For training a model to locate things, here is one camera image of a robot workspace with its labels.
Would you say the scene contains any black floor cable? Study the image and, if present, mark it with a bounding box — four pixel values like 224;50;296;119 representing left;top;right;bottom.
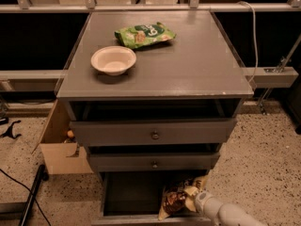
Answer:
0;168;53;226

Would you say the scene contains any cardboard box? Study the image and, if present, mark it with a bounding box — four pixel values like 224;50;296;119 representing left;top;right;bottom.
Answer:
38;101;92;175

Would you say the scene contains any grey drawer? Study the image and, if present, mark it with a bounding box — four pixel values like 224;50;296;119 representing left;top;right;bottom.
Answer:
70;119;236;146
87;153;219;172
91;170;212;226

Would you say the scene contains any white paper bowl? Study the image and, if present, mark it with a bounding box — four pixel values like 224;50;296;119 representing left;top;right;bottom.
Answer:
90;46;136;76

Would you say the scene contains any metal railing frame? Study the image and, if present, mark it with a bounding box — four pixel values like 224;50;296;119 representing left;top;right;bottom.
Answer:
0;0;301;89

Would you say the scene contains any grey middle drawer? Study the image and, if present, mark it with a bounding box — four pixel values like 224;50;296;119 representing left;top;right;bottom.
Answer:
87;153;219;172

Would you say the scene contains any grey top drawer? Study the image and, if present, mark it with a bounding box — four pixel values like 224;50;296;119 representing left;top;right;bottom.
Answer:
70;119;236;146

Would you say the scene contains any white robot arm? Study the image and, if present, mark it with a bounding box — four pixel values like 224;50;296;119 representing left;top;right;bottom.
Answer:
184;186;267;226

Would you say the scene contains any grey bottom drawer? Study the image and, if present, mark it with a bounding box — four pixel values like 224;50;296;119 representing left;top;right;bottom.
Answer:
91;170;212;226

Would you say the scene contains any brown chip bag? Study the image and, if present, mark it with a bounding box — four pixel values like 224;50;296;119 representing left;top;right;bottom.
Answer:
158;175;208;220

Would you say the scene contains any black pole on floor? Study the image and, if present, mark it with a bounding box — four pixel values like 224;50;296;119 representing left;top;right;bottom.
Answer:
18;165;47;226

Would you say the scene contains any green chip bag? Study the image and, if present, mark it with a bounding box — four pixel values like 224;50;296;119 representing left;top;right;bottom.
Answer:
114;22;176;49

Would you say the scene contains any orange ball in box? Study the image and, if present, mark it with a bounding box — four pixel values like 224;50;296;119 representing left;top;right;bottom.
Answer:
67;130;74;138

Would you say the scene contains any black clamp on floor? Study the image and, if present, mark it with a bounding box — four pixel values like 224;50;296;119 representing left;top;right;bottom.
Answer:
0;121;21;139

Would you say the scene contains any grey drawer cabinet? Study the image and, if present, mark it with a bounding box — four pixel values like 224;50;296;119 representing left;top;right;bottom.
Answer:
56;9;255;181

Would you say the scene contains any white hanging cable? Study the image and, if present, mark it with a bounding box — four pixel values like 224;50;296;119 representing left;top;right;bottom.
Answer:
237;1;260;84

